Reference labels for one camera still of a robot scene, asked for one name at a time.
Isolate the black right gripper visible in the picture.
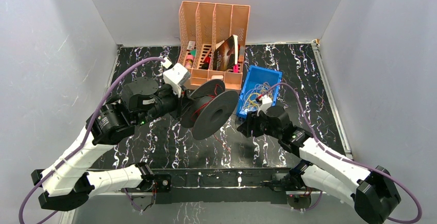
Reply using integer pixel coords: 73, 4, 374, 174
237, 108, 281, 139

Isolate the grey filament spool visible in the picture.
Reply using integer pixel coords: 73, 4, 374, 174
179, 79, 239, 140

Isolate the blue plastic bin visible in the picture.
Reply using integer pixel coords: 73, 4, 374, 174
236, 65, 282, 119

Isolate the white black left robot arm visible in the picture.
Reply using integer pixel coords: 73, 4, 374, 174
31, 76, 192, 211

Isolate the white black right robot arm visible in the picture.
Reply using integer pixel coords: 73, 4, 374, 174
237, 106, 401, 223

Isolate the white pink stapler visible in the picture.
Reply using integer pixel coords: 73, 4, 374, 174
211, 75, 224, 80

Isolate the pink sticker roll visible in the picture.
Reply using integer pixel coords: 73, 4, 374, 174
184, 54, 194, 68

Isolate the red black bottle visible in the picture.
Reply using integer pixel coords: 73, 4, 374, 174
200, 56, 211, 70

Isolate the pink marker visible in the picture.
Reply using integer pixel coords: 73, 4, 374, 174
232, 64, 239, 73

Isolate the dark book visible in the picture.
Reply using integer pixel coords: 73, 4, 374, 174
212, 35, 239, 72

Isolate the pink desk organizer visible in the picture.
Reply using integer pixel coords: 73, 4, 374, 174
178, 1, 250, 92

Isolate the yellow wire bundle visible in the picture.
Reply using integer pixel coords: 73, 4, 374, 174
244, 82, 276, 112

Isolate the red thin wire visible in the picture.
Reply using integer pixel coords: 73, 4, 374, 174
191, 84, 223, 123

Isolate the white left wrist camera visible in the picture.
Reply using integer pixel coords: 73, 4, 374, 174
163, 63, 191, 97

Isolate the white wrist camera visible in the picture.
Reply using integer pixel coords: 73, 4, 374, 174
163, 63, 191, 97
256, 95, 273, 115

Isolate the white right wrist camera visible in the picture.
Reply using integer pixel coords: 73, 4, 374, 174
256, 95, 273, 115

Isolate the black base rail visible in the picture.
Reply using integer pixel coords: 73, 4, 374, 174
129, 167, 325, 206

